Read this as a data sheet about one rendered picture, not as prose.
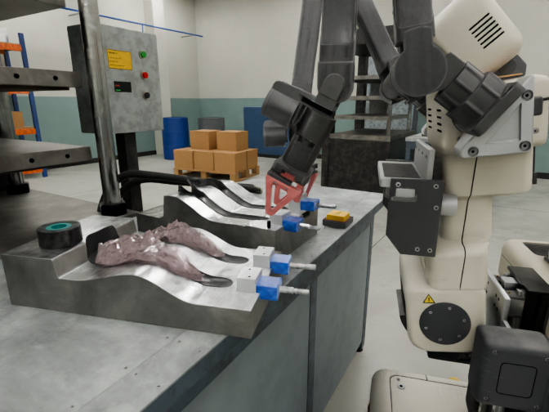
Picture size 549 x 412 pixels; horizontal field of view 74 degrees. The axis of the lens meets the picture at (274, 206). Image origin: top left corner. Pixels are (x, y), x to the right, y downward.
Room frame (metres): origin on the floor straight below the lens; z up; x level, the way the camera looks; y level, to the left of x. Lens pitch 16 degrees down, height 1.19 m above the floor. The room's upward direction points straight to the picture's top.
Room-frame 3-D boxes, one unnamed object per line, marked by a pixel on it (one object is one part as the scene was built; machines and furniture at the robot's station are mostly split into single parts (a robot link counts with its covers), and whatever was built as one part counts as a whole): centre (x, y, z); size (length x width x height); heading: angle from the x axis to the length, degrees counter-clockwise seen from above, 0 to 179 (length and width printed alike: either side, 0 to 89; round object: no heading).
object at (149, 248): (0.73, 0.25, 0.90); 0.26 x 0.18 x 0.08; 77
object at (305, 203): (0.98, -0.11, 0.92); 0.13 x 0.05 x 0.05; 61
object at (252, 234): (1.07, 0.15, 0.87); 0.50 x 0.26 x 0.14; 60
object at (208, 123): (8.09, 1.37, 0.44); 0.59 x 0.59 x 0.88
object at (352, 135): (5.50, -1.48, 1.03); 1.54 x 0.94 x 2.06; 146
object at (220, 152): (6.15, 0.97, 0.37); 1.20 x 0.82 x 0.74; 64
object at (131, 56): (1.61, 0.65, 0.73); 0.30 x 0.22 x 1.47; 150
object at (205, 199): (1.06, 0.14, 0.92); 0.35 x 0.16 x 0.09; 60
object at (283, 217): (0.88, -0.06, 0.89); 0.13 x 0.05 x 0.05; 60
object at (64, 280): (0.72, 0.25, 0.85); 0.50 x 0.26 x 0.11; 77
